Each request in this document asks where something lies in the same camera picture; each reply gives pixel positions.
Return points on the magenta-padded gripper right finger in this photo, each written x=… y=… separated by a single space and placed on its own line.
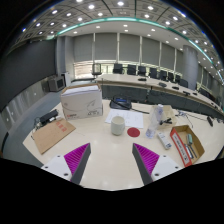
x=165 y=165

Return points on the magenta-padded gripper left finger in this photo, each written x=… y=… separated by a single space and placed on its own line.
x=56 y=165

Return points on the clear plastic water bottle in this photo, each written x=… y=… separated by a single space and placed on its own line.
x=154 y=120

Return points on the small white oblong box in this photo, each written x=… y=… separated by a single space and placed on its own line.
x=164 y=140

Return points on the brown kraft envelope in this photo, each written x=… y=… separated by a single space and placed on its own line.
x=51 y=135

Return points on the small grey-green case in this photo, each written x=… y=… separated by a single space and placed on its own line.
x=189 y=139

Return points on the open brown cardboard box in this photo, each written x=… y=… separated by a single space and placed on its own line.
x=196 y=145

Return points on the flat round red coaster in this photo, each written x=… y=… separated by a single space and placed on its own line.
x=133 y=132

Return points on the white desk organizer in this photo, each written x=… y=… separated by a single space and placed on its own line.
x=169 y=113

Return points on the white printed paper sheet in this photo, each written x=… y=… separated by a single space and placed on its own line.
x=133 y=119

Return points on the white ceramic mug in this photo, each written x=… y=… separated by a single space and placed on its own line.
x=117 y=126

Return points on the white cardboard paper box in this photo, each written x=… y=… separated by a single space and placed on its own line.
x=81 y=103

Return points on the grey boxy monitor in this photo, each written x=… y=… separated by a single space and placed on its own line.
x=56 y=83

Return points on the long curved conference desk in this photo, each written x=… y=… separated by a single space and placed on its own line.
x=133 y=80

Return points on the row of black office chairs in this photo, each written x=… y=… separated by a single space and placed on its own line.
x=131 y=69

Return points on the group of ceiling lights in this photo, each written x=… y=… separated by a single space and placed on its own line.
x=91 y=6

